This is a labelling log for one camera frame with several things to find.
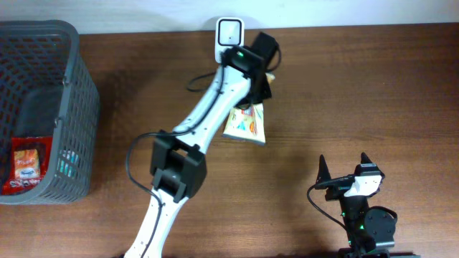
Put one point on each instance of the red snack packet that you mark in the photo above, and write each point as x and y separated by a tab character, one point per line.
29	164

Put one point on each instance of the grey plastic basket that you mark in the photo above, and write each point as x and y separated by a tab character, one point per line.
47	91

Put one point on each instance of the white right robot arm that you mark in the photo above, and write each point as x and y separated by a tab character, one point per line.
370	229

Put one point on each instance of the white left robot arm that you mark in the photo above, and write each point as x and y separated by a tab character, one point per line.
178	162

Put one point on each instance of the white black barcode scanner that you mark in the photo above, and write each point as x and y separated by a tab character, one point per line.
229	32

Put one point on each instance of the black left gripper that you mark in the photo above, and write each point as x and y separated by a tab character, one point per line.
262	92

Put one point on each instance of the yellow wet wipes pack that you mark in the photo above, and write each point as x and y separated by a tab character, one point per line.
247	124

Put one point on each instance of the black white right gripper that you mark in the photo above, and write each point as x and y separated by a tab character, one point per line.
337	192

